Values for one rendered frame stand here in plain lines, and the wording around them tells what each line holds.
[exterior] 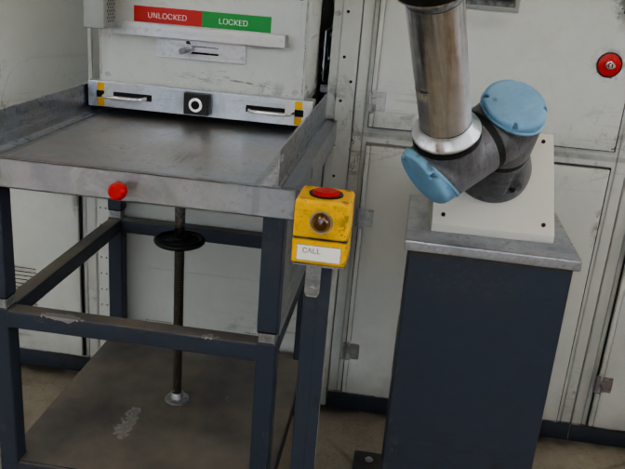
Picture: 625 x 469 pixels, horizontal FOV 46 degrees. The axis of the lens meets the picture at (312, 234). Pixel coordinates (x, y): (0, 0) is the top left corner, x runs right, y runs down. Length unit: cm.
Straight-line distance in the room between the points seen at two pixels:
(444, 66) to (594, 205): 96
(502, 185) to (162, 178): 63
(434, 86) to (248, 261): 106
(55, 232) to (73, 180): 84
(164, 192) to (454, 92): 53
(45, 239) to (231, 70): 81
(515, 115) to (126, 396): 117
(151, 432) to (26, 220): 77
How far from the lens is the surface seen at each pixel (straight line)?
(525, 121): 131
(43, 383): 237
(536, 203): 150
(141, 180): 135
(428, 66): 114
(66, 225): 221
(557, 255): 142
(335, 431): 214
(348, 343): 213
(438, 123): 120
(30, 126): 163
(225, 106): 176
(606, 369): 220
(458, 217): 145
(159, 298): 220
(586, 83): 194
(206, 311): 217
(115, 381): 201
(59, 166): 140
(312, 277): 110
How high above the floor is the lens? 120
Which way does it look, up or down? 19 degrees down
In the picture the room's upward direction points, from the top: 5 degrees clockwise
